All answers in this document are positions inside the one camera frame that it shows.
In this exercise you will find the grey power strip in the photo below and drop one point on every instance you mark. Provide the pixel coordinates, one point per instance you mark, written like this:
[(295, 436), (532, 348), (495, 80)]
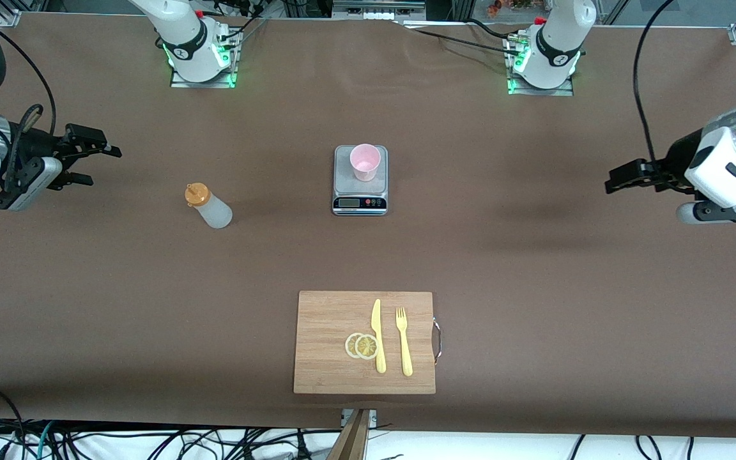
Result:
[(377, 9)]

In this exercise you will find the pink plastic cup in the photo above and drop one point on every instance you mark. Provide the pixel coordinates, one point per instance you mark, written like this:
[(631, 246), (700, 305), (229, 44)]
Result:
[(365, 163)]

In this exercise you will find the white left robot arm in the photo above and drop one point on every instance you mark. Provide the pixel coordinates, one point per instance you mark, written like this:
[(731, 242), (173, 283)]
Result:
[(732, 160)]

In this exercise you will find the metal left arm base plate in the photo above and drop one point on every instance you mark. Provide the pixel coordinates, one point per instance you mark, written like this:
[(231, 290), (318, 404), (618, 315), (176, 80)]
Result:
[(563, 92)]

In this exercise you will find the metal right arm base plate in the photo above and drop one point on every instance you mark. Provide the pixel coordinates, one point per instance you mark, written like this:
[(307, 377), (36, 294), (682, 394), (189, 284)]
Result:
[(179, 84)]

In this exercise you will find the wooden cutting board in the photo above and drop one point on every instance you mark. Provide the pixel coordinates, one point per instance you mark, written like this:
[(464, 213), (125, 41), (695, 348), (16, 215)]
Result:
[(323, 332)]

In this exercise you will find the silver digital kitchen scale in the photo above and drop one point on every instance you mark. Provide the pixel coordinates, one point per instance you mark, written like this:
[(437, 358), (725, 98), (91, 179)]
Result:
[(360, 188)]

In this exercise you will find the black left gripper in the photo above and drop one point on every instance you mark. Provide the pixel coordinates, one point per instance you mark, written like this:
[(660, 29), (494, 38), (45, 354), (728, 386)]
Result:
[(676, 161)]

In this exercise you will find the yellow plastic knife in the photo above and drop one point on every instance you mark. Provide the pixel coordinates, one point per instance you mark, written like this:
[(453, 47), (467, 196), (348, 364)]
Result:
[(378, 332)]

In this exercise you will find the colourful toy food pile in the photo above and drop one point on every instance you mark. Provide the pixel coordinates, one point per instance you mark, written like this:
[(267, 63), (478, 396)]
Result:
[(508, 5)]

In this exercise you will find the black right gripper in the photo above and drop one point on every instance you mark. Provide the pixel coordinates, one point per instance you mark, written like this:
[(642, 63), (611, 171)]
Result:
[(37, 146)]

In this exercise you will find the lemon slice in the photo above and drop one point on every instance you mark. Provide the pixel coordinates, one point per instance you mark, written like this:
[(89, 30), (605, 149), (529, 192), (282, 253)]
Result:
[(366, 347), (349, 345)]

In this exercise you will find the clear sauce bottle orange cap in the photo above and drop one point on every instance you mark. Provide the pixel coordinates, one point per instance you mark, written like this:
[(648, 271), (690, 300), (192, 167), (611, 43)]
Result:
[(213, 211)]

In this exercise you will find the small metal bracket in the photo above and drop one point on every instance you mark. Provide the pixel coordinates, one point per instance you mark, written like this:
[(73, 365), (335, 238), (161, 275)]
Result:
[(372, 418)]

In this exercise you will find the yellow plastic fork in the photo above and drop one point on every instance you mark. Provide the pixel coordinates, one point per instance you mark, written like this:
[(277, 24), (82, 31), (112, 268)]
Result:
[(405, 348)]

